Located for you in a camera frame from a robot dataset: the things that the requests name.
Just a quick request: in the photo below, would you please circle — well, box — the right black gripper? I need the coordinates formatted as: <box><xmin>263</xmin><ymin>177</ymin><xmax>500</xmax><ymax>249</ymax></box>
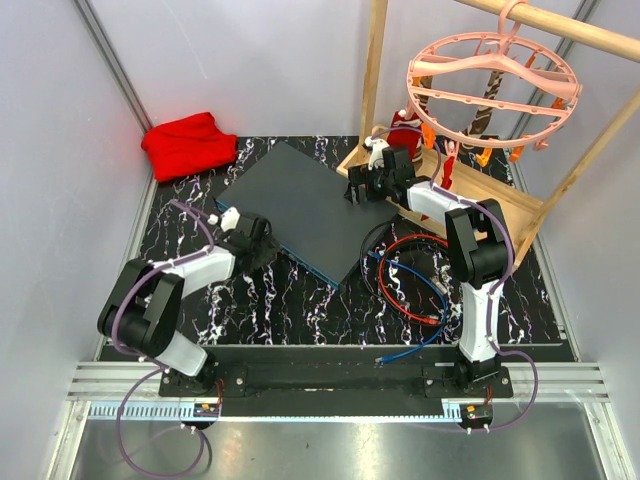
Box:
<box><xmin>344</xmin><ymin>165</ymin><xmax>393</xmax><ymax>209</ymax></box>

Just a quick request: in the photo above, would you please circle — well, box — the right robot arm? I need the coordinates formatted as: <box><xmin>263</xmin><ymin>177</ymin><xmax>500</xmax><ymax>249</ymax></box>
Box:
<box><xmin>345</xmin><ymin>141</ymin><xmax>514</xmax><ymax>397</ymax></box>

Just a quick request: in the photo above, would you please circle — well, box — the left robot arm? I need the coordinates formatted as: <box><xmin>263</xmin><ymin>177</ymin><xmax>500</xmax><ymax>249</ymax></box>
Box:
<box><xmin>97</xmin><ymin>208</ymin><xmax>279</xmax><ymax>396</ymax></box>

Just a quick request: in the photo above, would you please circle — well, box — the red sock left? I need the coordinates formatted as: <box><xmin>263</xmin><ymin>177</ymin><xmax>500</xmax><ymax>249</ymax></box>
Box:
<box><xmin>387</xmin><ymin>109</ymin><xmax>423</xmax><ymax>161</ymax></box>

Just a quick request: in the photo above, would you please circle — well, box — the red sock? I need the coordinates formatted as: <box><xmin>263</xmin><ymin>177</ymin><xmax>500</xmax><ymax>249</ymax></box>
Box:
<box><xmin>387</xmin><ymin>109</ymin><xmax>423</xmax><ymax>161</ymax></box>
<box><xmin>421</xmin><ymin>142</ymin><xmax>460</xmax><ymax>223</ymax></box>

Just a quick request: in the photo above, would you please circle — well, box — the red sock right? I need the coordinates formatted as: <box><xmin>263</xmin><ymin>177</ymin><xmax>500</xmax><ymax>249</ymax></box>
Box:
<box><xmin>421</xmin><ymin>142</ymin><xmax>460</xmax><ymax>223</ymax></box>

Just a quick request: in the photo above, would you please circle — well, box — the brown striped sock front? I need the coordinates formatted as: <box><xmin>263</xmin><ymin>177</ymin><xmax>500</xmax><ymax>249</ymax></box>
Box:
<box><xmin>410</xmin><ymin>76</ymin><xmax>433</xmax><ymax>122</ymax></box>

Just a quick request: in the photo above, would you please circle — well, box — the brown striped sock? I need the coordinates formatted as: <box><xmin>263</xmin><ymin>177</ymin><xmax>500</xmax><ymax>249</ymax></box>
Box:
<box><xmin>410</xmin><ymin>76</ymin><xmax>433</xmax><ymax>122</ymax></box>
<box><xmin>463</xmin><ymin>70</ymin><xmax>504</xmax><ymax>138</ymax></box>

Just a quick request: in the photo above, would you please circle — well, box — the red folded cloth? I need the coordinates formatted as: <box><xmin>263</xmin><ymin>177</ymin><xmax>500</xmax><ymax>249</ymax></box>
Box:
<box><xmin>141</xmin><ymin>112</ymin><xmax>237</xmax><ymax>183</ymax></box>

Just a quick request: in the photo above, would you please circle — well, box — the brown striped sock back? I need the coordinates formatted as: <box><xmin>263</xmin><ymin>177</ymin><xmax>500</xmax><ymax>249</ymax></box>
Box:
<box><xmin>463</xmin><ymin>70</ymin><xmax>504</xmax><ymax>138</ymax></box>

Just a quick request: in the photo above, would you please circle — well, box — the pink round clip hanger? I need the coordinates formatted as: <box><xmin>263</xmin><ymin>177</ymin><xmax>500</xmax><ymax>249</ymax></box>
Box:
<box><xmin>406</xmin><ymin>1</ymin><xmax>582</xmax><ymax>161</ymax></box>

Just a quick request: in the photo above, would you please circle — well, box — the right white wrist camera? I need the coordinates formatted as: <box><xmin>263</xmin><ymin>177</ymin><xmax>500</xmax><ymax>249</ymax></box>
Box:
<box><xmin>363</xmin><ymin>136</ymin><xmax>389</xmax><ymax>171</ymax></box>

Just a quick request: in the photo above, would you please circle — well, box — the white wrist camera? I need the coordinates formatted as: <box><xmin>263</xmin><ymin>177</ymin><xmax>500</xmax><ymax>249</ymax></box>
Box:
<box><xmin>219</xmin><ymin>207</ymin><xmax>241</xmax><ymax>232</ymax></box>
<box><xmin>363</xmin><ymin>136</ymin><xmax>389</xmax><ymax>171</ymax></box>

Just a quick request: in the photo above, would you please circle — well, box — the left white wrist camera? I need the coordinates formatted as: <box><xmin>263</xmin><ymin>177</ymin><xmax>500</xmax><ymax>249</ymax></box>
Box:
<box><xmin>219</xmin><ymin>207</ymin><xmax>241</xmax><ymax>232</ymax></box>

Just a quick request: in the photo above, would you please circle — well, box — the dark blue network switch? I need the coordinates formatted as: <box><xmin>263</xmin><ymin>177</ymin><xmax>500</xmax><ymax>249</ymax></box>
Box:
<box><xmin>216</xmin><ymin>142</ymin><xmax>397</xmax><ymax>289</ymax></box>

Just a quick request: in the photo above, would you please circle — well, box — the wooden drying rack frame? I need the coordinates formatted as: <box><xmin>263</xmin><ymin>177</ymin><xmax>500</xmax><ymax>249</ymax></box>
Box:
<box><xmin>336</xmin><ymin>0</ymin><xmax>640</xmax><ymax>266</ymax></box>

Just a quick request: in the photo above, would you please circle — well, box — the black ethernet cable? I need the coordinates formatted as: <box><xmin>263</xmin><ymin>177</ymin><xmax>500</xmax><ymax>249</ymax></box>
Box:
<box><xmin>359</xmin><ymin>218</ymin><xmax>476</xmax><ymax>321</ymax></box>

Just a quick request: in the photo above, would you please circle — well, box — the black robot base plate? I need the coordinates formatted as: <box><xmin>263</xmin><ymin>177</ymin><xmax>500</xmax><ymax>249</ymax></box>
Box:
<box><xmin>157</xmin><ymin>342</ymin><xmax>581</xmax><ymax>419</ymax></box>

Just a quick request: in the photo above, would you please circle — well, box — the red ethernet cable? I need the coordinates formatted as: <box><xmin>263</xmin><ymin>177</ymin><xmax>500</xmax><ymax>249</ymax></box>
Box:
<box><xmin>377</xmin><ymin>234</ymin><xmax>451</xmax><ymax>326</ymax></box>

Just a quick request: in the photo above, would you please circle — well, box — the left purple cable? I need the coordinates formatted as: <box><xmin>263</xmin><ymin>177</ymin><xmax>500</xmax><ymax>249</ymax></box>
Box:
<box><xmin>110</xmin><ymin>199</ymin><xmax>221</xmax><ymax>474</ymax></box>

